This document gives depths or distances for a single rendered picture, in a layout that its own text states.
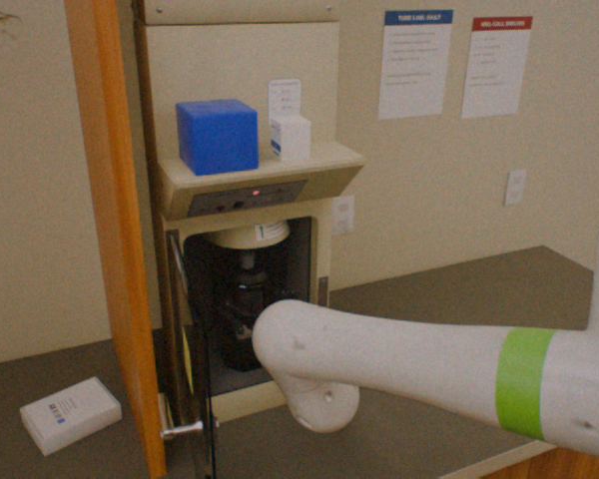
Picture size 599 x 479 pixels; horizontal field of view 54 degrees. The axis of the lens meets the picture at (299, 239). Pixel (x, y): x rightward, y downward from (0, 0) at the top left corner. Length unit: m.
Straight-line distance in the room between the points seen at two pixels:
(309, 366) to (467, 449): 0.56
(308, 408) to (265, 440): 0.37
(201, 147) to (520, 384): 0.53
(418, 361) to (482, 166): 1.28
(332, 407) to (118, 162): 0.46
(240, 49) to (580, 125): 1.42
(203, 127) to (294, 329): 0.31
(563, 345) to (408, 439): 0.66
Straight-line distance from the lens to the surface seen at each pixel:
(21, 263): 1.49
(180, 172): 0.91
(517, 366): 0.64
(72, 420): 1.28
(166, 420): 0.89
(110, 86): 0.85
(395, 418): 1.30
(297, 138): 0.95
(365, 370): 0.73
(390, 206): 1.74
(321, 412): 0.88
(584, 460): 1.58
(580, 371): 0.63
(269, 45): 0.99
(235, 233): 1.10
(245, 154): 0.89
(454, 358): 0.67
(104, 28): 0.84
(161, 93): 0.95
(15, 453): 1.31
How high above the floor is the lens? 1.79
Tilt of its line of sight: 25 degrees down
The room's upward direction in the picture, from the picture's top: 1 degrees clockwise
